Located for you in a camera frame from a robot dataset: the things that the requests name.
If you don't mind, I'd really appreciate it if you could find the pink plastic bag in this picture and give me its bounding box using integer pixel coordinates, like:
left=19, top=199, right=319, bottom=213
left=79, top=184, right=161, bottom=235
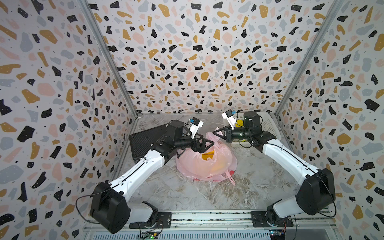
left=176, top=132, right=238, bottom=185

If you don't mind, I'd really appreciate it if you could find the aluminium front rail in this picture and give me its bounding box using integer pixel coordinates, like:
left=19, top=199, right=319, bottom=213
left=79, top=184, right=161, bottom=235
left=84, top=210, right=342, bottom=240

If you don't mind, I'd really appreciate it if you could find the yellow banana bunch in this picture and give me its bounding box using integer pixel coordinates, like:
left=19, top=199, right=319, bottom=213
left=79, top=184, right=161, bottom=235
left=202, top=150, right=233, bottom=175
left=235, top=120, right=244, bottom=128

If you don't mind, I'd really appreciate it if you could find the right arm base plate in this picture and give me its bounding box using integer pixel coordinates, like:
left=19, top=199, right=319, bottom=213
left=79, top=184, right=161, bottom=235
left=251, top=211, right=294, bottom=228

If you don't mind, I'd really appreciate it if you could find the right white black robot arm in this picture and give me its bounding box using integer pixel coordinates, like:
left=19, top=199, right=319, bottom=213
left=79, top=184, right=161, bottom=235
left=214, top=110, right=336, bottom=226

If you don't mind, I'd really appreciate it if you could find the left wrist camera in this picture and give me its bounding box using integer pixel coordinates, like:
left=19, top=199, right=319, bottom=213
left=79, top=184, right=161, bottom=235
left=189, top=117, right=204, bottom=139

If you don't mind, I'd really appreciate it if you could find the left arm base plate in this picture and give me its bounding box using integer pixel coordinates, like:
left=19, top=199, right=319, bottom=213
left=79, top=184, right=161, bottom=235
left=129, top=212, right=172, bottom=230

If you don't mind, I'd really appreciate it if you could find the black flat case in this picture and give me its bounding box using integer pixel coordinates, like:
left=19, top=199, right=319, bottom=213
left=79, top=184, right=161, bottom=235
left=129, top=124, right=167, bottom=164

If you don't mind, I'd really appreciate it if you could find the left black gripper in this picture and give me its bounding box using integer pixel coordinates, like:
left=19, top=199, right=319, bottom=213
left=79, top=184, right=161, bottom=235
left=175, top=132, right=215, bottom=155

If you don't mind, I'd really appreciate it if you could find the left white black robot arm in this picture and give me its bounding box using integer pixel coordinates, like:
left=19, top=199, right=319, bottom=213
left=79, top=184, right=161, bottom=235
left=90, top=118, right=214, bottom=234

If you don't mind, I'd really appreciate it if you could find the white plastic basket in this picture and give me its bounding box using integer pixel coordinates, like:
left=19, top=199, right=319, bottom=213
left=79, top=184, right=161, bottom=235
left=231, top=112, right=282, bottom=146

